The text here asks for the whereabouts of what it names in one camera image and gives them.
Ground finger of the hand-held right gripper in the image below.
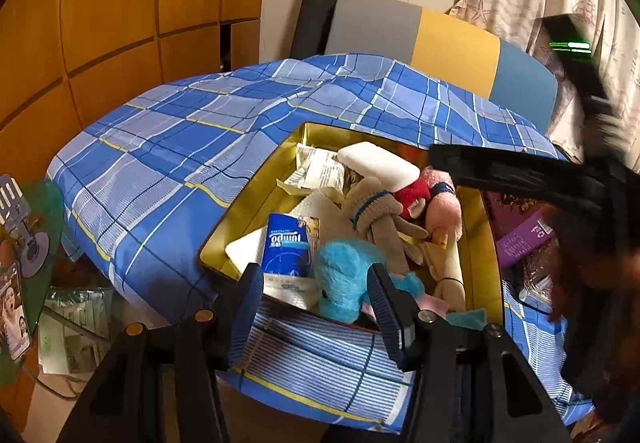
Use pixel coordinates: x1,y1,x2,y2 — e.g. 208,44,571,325
429,144,618,216

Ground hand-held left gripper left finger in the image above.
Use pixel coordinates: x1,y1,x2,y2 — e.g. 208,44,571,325
55,263,266,443

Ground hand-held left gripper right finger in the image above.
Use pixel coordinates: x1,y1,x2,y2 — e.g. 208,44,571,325
365,263,573,443

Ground white tissue packet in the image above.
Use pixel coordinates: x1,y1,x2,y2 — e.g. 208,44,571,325
262,273,321,310

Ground blue plush toy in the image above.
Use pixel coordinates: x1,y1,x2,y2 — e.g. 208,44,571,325
314,239,488,331

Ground blue tissue packet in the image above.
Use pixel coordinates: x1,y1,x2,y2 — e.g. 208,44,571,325
260,214,322,279

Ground pink plush toy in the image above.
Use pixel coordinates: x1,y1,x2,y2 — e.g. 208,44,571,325
419,166,463,244

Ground gold metal tray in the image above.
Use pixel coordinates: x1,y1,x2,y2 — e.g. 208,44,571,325
197,122,505,339

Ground beige knit glove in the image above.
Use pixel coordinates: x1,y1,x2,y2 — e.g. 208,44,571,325
340,175,431,276

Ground white cloth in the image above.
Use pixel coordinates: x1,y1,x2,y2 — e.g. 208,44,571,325
225,190,351,281

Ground white knitted sleeve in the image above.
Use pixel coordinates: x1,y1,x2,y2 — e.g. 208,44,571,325
336,143,422,188

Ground white plastic packet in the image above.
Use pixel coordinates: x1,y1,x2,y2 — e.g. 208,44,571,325
276,144,346,196

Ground purple carton box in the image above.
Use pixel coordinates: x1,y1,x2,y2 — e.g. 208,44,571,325
482,190,563,269

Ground grey yellow blue sofa back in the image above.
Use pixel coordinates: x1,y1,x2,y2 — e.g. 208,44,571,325
324,0,558,134

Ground blue plaid tablecloth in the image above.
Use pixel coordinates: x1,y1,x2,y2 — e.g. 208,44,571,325
45,54,596,436

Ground clear bags of paper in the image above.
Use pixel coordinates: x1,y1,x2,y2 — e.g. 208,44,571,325
37,285,116,376

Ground green glass side table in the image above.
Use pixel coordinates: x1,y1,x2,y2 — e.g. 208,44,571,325
0,175,66,389

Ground printed photo card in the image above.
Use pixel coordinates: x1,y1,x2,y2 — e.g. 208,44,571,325
0,263,33,364

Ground black rolled mat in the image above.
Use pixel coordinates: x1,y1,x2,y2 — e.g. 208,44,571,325
289,0,346,61

